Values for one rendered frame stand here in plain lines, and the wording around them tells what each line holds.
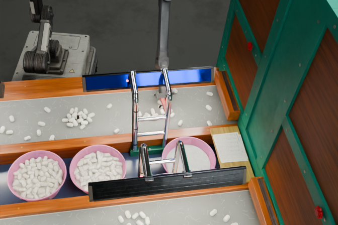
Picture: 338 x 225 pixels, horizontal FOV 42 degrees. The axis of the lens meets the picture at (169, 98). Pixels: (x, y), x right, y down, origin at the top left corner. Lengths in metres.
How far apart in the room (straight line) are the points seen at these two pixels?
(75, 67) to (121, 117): 0.75
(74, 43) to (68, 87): 0.74
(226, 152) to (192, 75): 0.43
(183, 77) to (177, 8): 2.21
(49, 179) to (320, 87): 1.28
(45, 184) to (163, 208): 0.56
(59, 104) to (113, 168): 0.50
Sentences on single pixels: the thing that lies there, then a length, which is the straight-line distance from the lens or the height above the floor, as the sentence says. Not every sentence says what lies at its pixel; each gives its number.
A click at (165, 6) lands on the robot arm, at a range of 2.42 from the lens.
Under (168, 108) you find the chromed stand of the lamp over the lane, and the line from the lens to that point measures 2.02.
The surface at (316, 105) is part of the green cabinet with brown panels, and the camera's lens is 1.59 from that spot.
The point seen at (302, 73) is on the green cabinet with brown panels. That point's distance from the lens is 1.64.
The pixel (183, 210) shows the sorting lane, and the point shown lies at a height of 0.74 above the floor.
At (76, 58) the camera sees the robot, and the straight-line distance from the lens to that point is 3.05.
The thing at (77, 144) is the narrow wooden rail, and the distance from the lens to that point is 2.23.
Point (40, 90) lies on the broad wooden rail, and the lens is 2.49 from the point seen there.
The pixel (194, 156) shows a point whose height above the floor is 0.73.
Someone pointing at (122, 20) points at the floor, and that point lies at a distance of 4.08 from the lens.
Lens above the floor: 2.59
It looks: 49 degrees down
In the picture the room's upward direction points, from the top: 6 degrees clockwise
